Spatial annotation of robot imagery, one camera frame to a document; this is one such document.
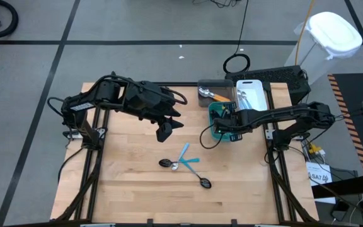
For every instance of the black mat with hazard stripes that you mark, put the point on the black mat with hazard stripes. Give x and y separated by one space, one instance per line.
351 88

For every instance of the black frame clamp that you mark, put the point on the black frame clamp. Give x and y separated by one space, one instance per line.
233 223
150 222

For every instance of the white lidded trash can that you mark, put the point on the white lidded trash can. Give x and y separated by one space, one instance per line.
332 34

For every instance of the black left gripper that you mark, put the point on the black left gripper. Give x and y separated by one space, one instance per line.
156 108

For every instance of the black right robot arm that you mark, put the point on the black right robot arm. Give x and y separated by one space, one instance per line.
279 115

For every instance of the white plastic bin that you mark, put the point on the white plastic bin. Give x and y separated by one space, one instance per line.
257 91

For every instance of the black floor stand bar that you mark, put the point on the black floor stand bar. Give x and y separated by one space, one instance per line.
342 189

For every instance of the white paper sign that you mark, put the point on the white paper sign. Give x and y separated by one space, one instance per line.
318 176

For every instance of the black aluminium table frame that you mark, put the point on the black aluminium table frame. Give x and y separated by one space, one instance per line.
90 201

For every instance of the silver aluminium bracket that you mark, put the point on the silver aluminium bracket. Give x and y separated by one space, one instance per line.
98 225
268 225

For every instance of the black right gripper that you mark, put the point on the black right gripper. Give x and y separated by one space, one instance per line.
232 123

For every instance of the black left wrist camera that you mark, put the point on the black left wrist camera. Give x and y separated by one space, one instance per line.
148 89

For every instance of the grey translucent plastic bin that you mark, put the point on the grey translucent plastic bin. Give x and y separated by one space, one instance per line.
222 86

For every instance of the power strip with yellow plug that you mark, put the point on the power strip with yellow plug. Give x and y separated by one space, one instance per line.
315 149

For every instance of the teal plastic bin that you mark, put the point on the teal plastic bin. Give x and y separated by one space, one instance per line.
214 136

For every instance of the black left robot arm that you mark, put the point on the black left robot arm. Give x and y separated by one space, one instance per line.
80 105

